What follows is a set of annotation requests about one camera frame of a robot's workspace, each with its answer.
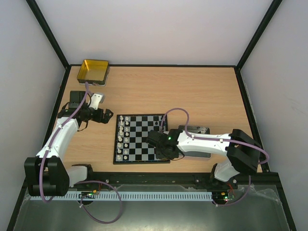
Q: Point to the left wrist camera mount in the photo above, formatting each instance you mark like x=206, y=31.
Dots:
x=95, y=100

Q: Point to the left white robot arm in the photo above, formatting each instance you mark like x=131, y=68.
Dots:
x=50, y=158

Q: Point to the pink tin with chess pieces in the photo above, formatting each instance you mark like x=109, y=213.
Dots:
x=198, y=130

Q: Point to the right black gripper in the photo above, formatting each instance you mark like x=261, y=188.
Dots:
x=153, y=137

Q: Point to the yellow square tin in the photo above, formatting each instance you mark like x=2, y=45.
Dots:
x=95, y=72

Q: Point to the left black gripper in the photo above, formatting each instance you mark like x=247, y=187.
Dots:
x=106, y=118

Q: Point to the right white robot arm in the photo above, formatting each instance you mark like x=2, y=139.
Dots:
x=241, y=151

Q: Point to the black and silver chessboard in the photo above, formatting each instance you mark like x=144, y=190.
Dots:
x=130, y=138

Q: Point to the grey slotted cable duct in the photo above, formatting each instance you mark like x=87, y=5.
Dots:
x=136, y=196

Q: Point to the black aluminium frame rail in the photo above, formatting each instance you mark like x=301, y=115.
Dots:
x=154, y=179

